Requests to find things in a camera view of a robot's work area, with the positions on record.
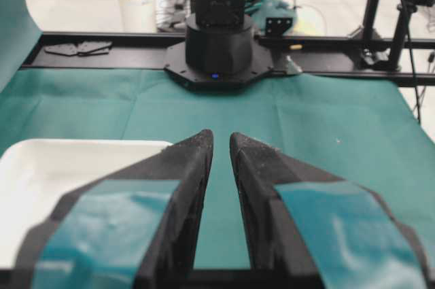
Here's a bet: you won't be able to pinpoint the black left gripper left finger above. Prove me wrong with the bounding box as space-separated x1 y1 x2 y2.
13 129 213 288

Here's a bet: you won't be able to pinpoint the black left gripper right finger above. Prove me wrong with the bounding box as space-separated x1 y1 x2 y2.
230 133 434 288

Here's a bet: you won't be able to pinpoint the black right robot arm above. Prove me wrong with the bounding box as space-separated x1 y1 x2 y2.
164 0 273 89

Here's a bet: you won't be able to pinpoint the white plastic case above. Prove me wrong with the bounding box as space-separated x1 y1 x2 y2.
1 139 169 270

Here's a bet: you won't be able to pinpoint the green table cloth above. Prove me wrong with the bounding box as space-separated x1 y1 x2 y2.
1 0 434 269

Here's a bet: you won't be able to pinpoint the white bucket with items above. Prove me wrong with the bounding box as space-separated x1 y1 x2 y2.
118 0 157 33

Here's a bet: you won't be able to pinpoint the black flat bracket plates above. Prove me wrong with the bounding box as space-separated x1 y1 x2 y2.
43 41 112 56

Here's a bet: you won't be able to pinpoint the black aluminium frame rail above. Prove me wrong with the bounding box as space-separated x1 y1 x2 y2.
22 32 434 87

